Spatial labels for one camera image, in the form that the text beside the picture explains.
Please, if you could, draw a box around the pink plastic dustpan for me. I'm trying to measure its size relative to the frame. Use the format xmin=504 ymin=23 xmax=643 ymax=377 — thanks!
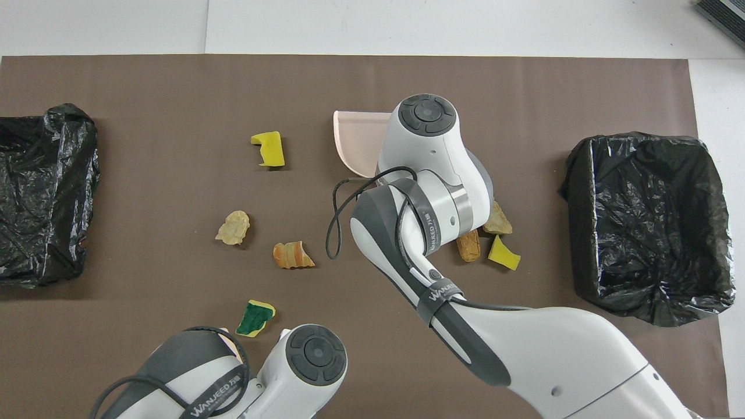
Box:
xmin=333 ymin=111 xmax=392 ymax=178

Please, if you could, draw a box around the orange striped croissant toy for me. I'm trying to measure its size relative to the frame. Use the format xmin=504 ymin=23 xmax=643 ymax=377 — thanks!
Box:
xmin=273 ymin=240 xmax=315 ymax=270

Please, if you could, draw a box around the golden brown bread roll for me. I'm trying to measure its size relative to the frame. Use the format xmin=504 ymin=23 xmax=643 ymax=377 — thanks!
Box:
xmin=456 ymin=229 xmax=481 ymax=263

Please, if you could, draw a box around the notched yellow sponge piece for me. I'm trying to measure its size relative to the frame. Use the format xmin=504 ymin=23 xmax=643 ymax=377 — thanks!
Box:
xmin=251 ymin=131 xmax=286 ymax=168

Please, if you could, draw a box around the pale bread chunk toy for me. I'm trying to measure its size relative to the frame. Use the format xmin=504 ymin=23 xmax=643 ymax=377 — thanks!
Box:
xmin=483 ymin=201 xmax=513 ymax=236

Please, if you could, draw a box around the small yellow sponge wedge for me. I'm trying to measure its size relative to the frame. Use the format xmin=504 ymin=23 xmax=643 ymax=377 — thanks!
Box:
xmin=488 ymin=235 xmax=522 ymax=272

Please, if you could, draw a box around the pale croissant toy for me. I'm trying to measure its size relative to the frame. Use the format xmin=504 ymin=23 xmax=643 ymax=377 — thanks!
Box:
xmin=215 ymin=210 xmax=251 ymax=246

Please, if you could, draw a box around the green and yellow sponge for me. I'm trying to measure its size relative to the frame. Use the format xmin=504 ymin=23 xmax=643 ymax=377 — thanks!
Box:
xmin=235 ymin=300 xmax=276 ymax=338

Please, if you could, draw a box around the black bag-lined trash bin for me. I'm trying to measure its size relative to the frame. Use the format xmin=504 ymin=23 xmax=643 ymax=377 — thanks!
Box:
xmin=0 ymin=103 xmax=101 ymax=287
xmin=559 ymin=132 xmax=736 ymax=328

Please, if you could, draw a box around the brown table mat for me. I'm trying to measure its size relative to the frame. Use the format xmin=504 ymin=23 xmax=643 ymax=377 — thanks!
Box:
xmin=0 ymin=55 xmax=729 ymax=419

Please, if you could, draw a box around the dark ribbed device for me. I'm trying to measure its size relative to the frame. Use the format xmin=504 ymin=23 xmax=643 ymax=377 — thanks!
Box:
xmin=694 ymin=0 xmax=745 ymax=34

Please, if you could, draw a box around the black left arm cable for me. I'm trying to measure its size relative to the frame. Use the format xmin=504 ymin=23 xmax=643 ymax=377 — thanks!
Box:
xmin=87 ymin=326 xmax=252 ymax=419

